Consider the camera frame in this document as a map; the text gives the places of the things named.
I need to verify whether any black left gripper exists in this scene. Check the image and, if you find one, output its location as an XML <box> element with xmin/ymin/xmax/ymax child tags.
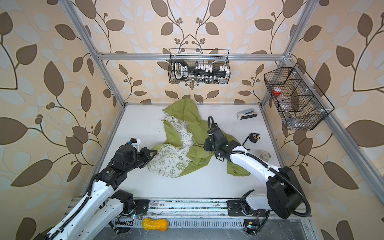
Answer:
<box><xmin>123</xmin><ymin>146</ymin><xmax>158</xmax><ymax>174</ymax></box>

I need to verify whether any green zip-up hooded jacket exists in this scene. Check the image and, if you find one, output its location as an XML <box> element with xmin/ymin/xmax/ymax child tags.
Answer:
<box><xmin>146</xmin><ymin>98</ymin><xmax>252</xmax><ymax>178</ymax></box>

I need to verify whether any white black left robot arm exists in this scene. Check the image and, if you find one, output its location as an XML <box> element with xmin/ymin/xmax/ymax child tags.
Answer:
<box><xmin>35</xmin><ymin>142</ymin><xmax>158</xmax><ymax>240</ymax></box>

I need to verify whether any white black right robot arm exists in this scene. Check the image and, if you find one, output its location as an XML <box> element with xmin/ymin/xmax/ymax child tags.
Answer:
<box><xmin>204</xmin><ymin>123</ymin><xmax>312</xmax><ymax>219</ymax></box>

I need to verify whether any light blue white stapler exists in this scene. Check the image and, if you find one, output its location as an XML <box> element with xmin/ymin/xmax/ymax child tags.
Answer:
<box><xmin>237</xmin><ymin>109</ymin><xmax>258</xmax><ymax>120</ymax></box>

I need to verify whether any white tape roll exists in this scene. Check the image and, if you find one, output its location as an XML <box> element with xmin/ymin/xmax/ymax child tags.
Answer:
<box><xmin>260</xmin><ymin>152</ymin><xmax>271</xmax><ymax>162</ymax></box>

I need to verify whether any red capped bottle in basket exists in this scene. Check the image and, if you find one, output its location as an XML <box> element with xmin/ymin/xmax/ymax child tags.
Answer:
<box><xmin>273</xmin><ymin>87</ymin><xmax>282</xmax><ymax>97</ymax></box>

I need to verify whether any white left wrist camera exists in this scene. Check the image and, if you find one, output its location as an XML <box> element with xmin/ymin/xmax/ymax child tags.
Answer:
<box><xmin>130</xmin><ymin>138</ymin><xmax>141</xmax><ymax>152</ymax></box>

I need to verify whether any black tape measure with strap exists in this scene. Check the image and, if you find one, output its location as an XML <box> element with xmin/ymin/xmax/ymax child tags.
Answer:
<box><xmin>242</xmin><ymin>133</ymin><xmax>260</xmax><ymax>151</ymax></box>

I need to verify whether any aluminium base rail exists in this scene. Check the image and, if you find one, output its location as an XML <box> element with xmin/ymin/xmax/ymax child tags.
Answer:
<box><xmin>68</xmin><ymin>196</ymin><xmax>313</xmax><ymax>230</ymax></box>

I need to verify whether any black wire basket back wall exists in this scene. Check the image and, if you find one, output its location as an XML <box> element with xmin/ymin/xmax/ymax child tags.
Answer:
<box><xmin>168</xmin><ymin>48</ymin><xmax>231</xmax><ymax>85</ymax></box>

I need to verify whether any black wire basket wall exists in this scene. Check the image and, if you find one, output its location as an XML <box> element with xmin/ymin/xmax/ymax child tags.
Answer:
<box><xmin>264</xmin><ymin>63</ymin><xmax>335</xmax><ymax>131</ymax></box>
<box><xmin>168</xmin><ymin>48</ymin><xmax>231</xmax><ymax>85</ymax></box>

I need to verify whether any black wire basket right wall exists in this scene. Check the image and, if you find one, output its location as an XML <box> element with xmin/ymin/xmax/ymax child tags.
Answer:
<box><xmin>264</xmin><ymin>63</ymin><xmax>335</xmax><ymax>131</ymax></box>

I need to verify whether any aluminium frame strut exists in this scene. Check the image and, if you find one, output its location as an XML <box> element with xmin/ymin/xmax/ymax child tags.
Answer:
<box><xmin>59</xmin><ymin>0</ymin><xmax>126</xmax><ymax>108</ymax></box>

